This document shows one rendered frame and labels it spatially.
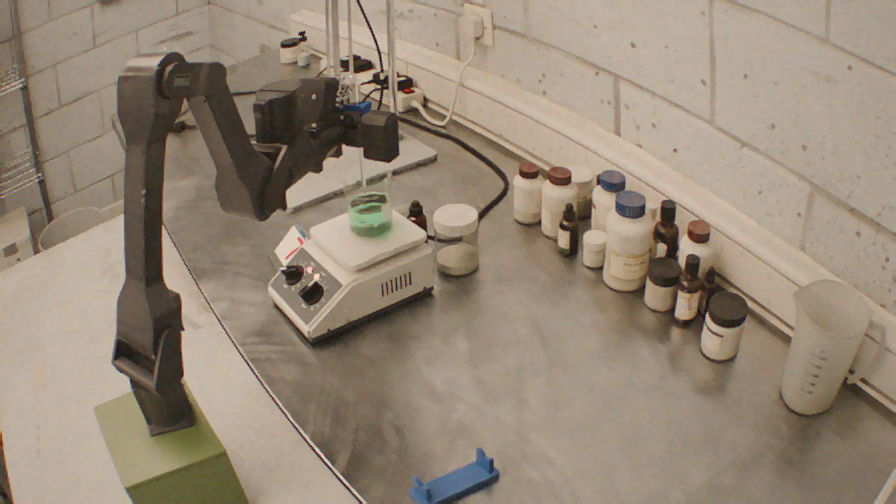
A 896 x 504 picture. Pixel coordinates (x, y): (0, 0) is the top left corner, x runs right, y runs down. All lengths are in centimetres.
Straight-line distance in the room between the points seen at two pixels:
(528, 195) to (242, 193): 55
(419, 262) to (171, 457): 52
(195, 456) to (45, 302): 65
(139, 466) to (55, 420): 31
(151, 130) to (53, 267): 80
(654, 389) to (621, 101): 51
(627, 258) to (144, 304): 68
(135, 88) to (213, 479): 42
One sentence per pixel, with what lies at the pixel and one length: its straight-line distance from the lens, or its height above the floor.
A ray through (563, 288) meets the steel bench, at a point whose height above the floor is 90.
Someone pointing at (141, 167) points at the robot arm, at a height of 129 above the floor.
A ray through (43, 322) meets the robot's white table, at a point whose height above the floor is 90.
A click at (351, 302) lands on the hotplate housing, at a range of 109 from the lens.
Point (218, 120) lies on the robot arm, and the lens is 81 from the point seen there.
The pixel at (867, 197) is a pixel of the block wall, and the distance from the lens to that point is 103.
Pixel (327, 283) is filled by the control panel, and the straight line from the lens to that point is 110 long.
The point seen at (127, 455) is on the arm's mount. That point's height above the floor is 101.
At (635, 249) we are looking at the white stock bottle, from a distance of 113.
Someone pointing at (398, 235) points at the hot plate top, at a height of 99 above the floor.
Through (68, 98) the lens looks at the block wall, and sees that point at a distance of 337.
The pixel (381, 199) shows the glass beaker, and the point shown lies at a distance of 109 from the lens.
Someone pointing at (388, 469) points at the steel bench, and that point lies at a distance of 91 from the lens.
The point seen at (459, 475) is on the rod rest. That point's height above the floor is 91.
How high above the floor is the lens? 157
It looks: 33 degrees down
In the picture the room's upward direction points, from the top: 3 degrees counter-clockwise
